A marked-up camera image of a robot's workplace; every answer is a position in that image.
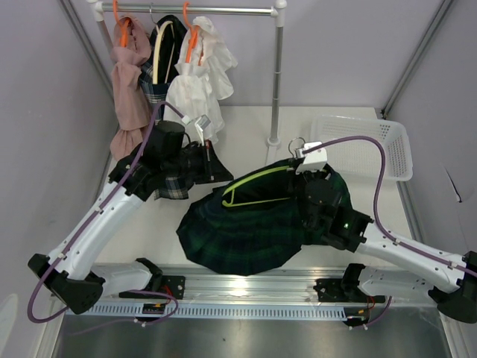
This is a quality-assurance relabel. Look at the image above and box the slotted cable duct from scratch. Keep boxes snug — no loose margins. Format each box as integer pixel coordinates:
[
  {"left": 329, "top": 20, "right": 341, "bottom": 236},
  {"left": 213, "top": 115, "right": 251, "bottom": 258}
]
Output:
[{"left": 85, "top": 302, "right": 347, "bottom": 321}]

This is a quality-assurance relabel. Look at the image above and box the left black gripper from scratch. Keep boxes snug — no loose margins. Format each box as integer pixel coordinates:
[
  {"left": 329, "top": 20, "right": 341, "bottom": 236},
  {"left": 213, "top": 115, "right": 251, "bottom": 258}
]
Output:
[{"left": 163, "top": 139, "right": 234, "bottom": 185}]

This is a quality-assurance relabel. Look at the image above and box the green plastic hanger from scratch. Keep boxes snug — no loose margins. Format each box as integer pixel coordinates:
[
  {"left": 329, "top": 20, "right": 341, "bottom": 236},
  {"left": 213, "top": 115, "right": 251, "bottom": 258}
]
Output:
[{"left": 221, "top": 149, "right": 303, "bottom": 209}]

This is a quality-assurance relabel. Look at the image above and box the orange plastic hanger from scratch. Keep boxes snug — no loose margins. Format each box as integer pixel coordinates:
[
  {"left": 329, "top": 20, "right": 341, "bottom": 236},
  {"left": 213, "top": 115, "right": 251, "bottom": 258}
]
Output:
[{"left": 183, "top": 1, "right": 198, "bottom": 63}]

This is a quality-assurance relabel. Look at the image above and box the green plaid skirt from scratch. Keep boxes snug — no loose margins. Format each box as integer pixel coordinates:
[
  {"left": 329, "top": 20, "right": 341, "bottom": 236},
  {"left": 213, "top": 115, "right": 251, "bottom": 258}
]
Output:
[{"left": 175, "top": 158, "right": 353, "bottom": 277}]

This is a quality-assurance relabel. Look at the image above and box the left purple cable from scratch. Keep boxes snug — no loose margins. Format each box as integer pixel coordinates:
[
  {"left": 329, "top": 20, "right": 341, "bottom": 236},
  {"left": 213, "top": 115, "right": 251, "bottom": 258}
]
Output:
[{"left": 26, "top": 101, "right": 187, "bottom": 324}]

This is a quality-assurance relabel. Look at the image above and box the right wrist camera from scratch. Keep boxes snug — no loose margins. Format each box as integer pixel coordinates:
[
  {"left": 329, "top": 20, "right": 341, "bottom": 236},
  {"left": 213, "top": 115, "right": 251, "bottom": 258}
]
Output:
[{"left": 294, "top": 142, "right": 328, "bottom": 175}]

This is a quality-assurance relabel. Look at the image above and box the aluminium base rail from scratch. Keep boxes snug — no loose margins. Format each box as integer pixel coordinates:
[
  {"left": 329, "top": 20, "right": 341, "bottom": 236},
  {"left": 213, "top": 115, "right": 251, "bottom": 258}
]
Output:
[{"left": 50, "top": 263, "right": 437, "bottom": 307}]

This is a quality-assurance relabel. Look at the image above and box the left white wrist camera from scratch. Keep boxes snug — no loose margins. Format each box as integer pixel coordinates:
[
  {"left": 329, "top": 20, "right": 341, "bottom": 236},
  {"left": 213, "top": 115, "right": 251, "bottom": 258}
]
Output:
[{"left": 181, "top": 115, "right": 212, "bottom": 144}]

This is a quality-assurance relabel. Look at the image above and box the navy plaid skirt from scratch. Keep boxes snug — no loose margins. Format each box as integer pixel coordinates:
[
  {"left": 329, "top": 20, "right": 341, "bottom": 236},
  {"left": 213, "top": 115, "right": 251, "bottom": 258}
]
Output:
[{"left": 139, "top": 15, "right": 192, "bottom": 200}]

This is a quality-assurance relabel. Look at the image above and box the left black mount plate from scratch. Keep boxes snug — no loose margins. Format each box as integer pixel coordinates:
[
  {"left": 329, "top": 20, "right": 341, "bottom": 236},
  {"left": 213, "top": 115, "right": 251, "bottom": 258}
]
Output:
[{"left": 119, "top": 275, "right": 186, "bottom": 300}]

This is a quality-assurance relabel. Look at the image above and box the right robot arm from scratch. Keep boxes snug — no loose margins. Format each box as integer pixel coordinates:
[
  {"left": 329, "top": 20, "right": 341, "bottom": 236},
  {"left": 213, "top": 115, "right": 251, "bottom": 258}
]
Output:
[{"left": 294, "top": 166, "right": 476, "bottom": 324}]

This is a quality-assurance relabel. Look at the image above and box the white ruffled skirt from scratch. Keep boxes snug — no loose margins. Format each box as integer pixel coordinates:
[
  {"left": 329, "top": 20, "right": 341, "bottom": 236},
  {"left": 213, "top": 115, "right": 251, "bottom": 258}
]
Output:
[{"left": 163, "top": 16, "right": 238, "bottom": 144}]

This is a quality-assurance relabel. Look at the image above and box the orange hanger with pink skirt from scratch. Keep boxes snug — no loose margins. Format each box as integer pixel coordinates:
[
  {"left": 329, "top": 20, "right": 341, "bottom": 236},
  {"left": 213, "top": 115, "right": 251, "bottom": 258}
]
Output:
[{"left": 113, "top": 0, "right": 132, "bottom": 48}]

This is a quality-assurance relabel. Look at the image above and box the black mount plate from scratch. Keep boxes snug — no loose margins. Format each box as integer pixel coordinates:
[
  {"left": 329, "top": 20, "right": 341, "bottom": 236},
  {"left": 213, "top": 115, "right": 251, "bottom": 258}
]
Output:
[
  {"left": 313, "top": 278, "right": 386, "bottom": 304},
  {"left": 119, "top": 275, "right": 186, "bottom": 300}
]

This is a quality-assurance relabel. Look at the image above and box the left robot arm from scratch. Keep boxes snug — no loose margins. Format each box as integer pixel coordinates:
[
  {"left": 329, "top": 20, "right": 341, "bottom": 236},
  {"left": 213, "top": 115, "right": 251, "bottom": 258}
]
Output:
[{"left": 28, "top": 116, "right": 233, "bottom": 314}]

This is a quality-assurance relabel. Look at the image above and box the metal clothes rack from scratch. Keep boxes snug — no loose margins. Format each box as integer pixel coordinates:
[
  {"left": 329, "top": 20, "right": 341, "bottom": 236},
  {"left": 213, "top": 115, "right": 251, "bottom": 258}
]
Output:
[{"left": 86, "top": 0, "right": 287, "bottom": 165}]

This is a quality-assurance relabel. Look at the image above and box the right black mount plate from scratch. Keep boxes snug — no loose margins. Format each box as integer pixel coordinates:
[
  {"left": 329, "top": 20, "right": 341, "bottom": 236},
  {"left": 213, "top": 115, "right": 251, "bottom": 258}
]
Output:
[{"left": 313, "top": 278, "right": 386, "bottom": 304}]

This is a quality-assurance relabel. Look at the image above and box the cream plastic hanger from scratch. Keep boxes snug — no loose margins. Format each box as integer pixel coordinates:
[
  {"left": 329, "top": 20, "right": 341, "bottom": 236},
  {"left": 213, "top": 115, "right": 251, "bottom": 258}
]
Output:
[{"left": 153, "top": 20, "right": 180, "bottom": 84}]

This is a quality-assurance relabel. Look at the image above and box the pink skirt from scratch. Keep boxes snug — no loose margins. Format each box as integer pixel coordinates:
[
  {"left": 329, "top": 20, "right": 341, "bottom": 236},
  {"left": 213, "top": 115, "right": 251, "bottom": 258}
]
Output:
[{"left": 110, "top": 16, "right": 151, "bottom": 160}]

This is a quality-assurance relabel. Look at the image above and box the white plastic basket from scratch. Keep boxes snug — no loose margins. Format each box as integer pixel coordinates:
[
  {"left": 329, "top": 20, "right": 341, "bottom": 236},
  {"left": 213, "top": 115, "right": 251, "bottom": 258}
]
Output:
[{"left": 310, "top": 115, "right": 413, "bottom": 181}]

